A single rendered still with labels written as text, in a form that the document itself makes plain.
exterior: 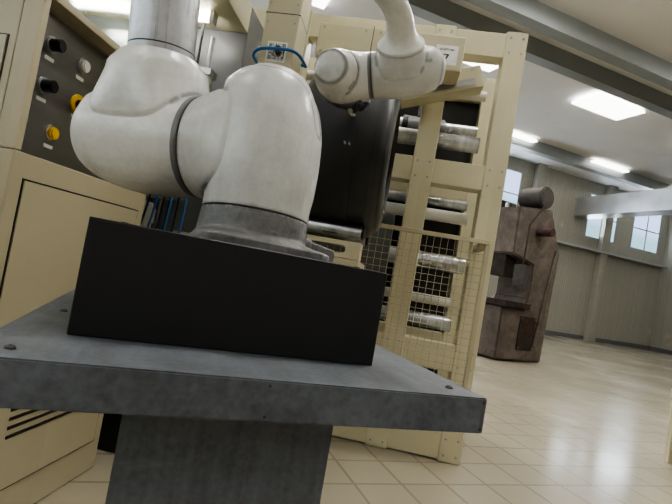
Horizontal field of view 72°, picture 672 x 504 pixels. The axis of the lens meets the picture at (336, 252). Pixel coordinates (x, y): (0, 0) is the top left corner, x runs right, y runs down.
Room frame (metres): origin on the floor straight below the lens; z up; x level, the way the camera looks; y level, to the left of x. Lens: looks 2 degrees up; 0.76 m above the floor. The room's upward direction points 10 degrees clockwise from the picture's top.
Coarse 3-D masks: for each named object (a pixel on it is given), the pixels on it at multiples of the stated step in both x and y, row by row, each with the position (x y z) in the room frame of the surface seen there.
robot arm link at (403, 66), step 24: (384, 0) 0.90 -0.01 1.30; (408, 24) 0.94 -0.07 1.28; (384, 48) 0.97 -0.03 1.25; (408, 48) 0.96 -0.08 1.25; (432, 48) 0.99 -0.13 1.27; (384, 72) 0.99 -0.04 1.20; (408, 72) 0.98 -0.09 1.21; (432, 72) 0.99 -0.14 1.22; (384, 96) 1.04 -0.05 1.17; (408, 96) 1.04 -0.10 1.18
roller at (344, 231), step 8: (312, 224) 1.56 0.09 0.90; (320, 224) 1.56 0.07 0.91; (328, 224) 1.56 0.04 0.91; (336, 224) 1.56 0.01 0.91; (344, 224) 1.56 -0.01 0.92; (320, 232) 1.57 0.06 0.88; (328, 232) 1.56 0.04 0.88; (336, 232) 1.55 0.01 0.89; (344, 232) 1.55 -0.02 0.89; (352, 232) 1.54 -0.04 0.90; (360, 232) 1.54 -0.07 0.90
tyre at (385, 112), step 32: (320, 96) 1.45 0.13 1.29; (352, 128) 1.41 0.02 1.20; (384, 128) 1.43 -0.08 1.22; (320, 160) 1.44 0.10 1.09; (352, 160) 1.42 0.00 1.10; (384, 160) 1.44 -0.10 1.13; (320, 192) 1.49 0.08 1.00; (352, 192) 1.47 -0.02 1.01; (384, 192) 1.54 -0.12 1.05; (352, 224) 1.57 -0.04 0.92
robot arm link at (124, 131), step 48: (144, 0) 0.67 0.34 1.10; (192, 0) 0.70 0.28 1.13; (144, 48) 0.66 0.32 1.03; (192, 48) 0.71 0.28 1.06; (96, 96) 0.67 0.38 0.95; (144, 96) 0.65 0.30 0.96; (192, 96) 0.67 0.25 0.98; (96, 144) 0.67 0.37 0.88; (144, 144) 0.65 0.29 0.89; (144, 192) 0.73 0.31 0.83
